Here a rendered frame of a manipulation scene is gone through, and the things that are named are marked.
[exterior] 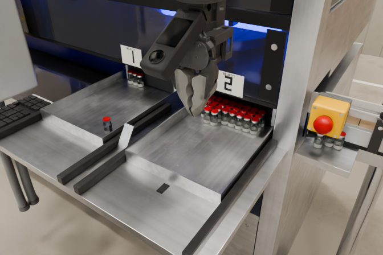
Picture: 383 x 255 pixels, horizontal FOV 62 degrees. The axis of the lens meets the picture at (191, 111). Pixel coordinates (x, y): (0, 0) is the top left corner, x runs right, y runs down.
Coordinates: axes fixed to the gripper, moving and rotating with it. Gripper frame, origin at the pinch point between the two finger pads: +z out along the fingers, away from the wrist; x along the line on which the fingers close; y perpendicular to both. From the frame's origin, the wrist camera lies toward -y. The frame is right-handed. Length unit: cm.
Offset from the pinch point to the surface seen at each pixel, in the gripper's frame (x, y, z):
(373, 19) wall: 6, 376, 68
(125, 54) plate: 44, 27, 8
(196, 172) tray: 3.5, 7.3, 21.4
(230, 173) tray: -3.2, 11.3, 21.4
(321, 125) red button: -17.8, 24.0, 9.5
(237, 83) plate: 4.4, 27.4, 7.0
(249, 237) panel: -5, 28, 60
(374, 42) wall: -2, 377, 93
